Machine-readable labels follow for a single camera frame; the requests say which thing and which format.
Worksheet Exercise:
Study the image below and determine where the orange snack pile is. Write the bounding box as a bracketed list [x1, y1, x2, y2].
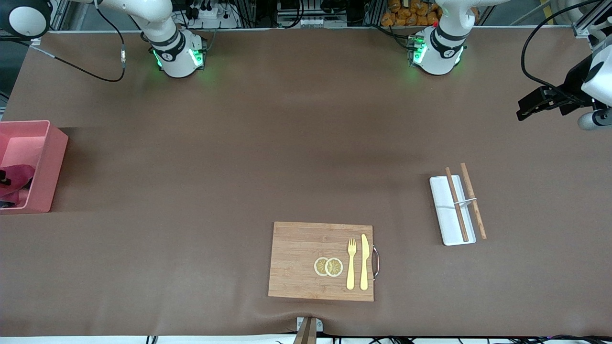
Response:
[381, 0, 443, 27]

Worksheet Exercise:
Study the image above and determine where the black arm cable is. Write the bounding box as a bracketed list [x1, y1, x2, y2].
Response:
[521, 0, 591, 94]
[29, 0, 127, 83]

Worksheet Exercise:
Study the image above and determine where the wooden cutting board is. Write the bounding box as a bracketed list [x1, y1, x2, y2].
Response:
[268, 221, 381, 302]

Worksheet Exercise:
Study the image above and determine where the pink plastic bin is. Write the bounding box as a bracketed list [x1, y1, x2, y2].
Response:
[0, 120, 69, 215]

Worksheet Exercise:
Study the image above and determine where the white power strip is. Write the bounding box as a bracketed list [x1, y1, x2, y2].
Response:
[184, 4, 240, 29]

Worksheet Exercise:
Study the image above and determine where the yellow fork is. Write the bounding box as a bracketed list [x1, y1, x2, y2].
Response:
[346, 237, 358, 290]

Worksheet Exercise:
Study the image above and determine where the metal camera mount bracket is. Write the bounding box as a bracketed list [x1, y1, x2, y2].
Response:
[293, 317, 324, 344]

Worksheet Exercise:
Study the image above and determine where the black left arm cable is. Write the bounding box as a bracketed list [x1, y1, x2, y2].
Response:
[521, 0, 591, 94]

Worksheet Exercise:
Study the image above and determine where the yellow knife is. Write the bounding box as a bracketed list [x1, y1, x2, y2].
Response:
[360, 234, 370, 291]

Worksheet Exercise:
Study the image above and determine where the red cloth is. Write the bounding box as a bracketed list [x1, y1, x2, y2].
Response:
[0, 164, 37, 207]

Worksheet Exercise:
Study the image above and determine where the white rectangular tray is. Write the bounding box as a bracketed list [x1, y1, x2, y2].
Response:
[429, 175, 477, 247]

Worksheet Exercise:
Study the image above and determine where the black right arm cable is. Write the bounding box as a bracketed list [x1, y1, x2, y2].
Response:
[29, 0, 127, 83]

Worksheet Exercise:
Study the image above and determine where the brown table cover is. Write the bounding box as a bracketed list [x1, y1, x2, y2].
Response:
[0, 26, 612, 338]

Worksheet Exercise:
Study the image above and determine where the aluminium frame post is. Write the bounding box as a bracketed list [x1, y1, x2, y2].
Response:
[571, 0, 612, 39]

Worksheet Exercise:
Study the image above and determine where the gray electronics box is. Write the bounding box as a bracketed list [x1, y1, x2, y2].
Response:
[276, 0, 348, 28]

